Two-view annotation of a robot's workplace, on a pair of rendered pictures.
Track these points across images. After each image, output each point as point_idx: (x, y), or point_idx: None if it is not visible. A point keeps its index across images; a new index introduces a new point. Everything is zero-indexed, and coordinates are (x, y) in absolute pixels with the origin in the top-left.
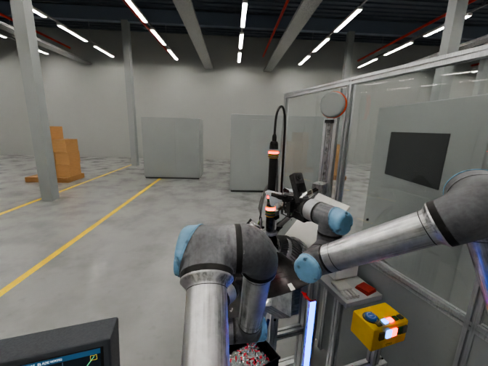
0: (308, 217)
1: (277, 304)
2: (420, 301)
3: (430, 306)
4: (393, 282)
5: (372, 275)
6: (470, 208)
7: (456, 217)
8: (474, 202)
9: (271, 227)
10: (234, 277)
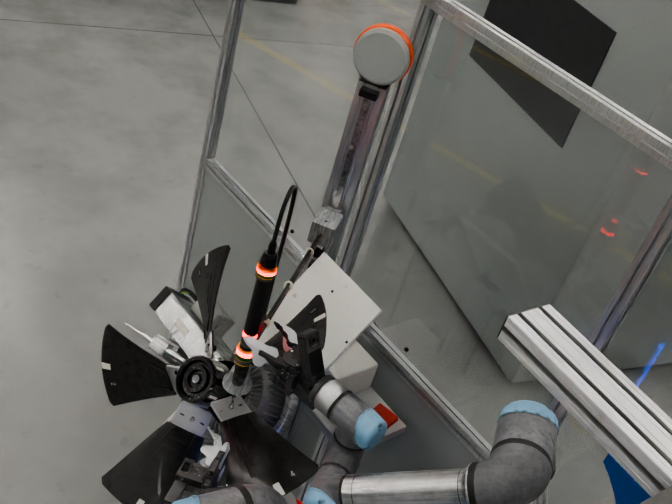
0: (324, 414)
1: None
2: (460, 445)
3: (472, 454)
4: (427, 409)
5: (397, 389)
6: (500, 493)
7: (487, 500)
8: (505, 488)
9: (243, 379)
10: (188, 488)
